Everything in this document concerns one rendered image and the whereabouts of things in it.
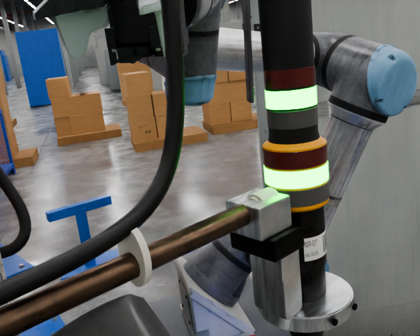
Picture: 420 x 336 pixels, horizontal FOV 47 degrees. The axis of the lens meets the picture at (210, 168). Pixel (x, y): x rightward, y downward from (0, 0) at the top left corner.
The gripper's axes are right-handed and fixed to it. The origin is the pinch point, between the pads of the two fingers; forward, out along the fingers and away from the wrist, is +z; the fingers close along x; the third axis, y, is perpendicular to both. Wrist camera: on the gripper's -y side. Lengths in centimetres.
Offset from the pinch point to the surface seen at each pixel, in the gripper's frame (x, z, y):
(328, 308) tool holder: -19.9, 10.4, 19.8
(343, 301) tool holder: -20.8, 9.4, 19.9
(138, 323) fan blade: -2.9, 6.5, 27.5
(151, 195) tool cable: -10.9, 16.9, 8.1
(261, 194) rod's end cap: -15.5, 10.4, 11.2
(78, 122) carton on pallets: 467, -731, 281
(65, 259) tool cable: -8.3, 21.5, 9.1
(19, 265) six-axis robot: 228, -229, 219
